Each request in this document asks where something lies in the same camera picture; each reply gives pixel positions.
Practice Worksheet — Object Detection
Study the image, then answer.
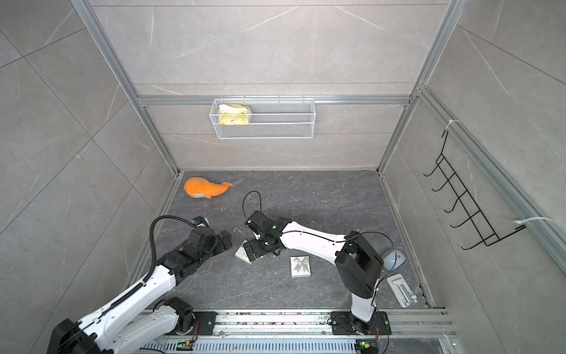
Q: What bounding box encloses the black wall hook rack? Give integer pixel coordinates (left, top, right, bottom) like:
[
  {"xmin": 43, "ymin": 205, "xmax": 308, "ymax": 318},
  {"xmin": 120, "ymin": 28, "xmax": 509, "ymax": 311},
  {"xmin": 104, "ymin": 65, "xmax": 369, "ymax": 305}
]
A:
[{"xmin": 423, "ymin": 131, "xmax": 526, "ymax": 251}]

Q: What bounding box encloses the yellow sponge in basket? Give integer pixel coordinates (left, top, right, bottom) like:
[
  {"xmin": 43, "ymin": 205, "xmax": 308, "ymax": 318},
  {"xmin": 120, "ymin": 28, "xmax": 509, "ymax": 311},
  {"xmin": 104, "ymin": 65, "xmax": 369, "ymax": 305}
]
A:
[{"xmin": 218, "ymin": 103, "xmax": 251, "ymax": 125}]

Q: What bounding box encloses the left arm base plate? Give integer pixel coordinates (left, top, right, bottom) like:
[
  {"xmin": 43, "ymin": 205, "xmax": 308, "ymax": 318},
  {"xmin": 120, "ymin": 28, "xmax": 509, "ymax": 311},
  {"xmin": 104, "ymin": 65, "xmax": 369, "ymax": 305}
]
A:
[{"xmin": 189, "ymin": 311, "xmax": 218, "ymax": 337}]

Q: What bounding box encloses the orange plush whale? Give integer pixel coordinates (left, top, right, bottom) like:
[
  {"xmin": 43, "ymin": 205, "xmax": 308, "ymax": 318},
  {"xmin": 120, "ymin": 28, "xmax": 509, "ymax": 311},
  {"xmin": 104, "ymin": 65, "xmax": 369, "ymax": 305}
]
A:
[{"xmin": 184, "ymin": 177, "xmax": 233, "ymax": 199}]

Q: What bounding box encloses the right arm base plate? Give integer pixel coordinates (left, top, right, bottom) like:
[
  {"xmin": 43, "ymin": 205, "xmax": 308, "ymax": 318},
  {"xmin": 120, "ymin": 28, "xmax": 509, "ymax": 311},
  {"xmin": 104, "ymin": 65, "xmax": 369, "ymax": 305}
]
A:
[{"xmin": 327, "ymin": 311, "xmax": 392, "ymax": 336}]

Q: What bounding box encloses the white zip tie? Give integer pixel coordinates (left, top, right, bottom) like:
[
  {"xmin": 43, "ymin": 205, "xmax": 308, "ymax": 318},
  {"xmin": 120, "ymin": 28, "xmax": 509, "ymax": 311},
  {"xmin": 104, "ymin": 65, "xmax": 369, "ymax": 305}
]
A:
[{"xmin": 513, "ymin": 216, "xmax": 554, "ymax": 225}]

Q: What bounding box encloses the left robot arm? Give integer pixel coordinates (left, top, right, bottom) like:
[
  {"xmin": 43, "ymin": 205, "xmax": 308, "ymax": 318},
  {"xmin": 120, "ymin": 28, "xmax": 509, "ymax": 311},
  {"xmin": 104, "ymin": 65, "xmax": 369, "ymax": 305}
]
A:
[{"xmin": 47, "ymin": 215, "xmax": 232, "ymax": 353}]

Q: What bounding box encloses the white gift box with bow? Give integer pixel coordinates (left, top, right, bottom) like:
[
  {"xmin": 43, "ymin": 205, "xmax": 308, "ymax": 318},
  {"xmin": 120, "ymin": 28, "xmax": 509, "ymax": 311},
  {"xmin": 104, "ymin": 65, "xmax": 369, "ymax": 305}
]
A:
[{"xmin": 234, "ymin": 240, "xmax": 256, "ymax": 264}]

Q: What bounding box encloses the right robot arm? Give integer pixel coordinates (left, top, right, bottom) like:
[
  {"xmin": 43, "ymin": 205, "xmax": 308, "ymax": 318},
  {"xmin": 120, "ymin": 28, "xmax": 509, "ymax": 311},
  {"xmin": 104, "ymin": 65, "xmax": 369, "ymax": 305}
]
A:
[{"xmin": 235, "ymin": 211, "xmax": 400, "ymax": 335}]

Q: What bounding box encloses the white rectangular holder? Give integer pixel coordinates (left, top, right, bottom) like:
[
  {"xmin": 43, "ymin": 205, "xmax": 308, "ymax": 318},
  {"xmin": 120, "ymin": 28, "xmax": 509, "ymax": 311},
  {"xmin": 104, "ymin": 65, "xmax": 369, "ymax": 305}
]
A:
[{"xmin": 386, "ymin": 274, "xmax": 418, "ymax": 308}]

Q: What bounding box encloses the white wire wall basket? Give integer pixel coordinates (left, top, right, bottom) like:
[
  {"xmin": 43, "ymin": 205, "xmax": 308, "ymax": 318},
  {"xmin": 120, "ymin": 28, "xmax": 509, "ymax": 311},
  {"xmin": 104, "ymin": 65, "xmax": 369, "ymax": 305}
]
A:
[{"xmin": 209, "ymin": 97, "xmax": 316, "ymax": 140}]

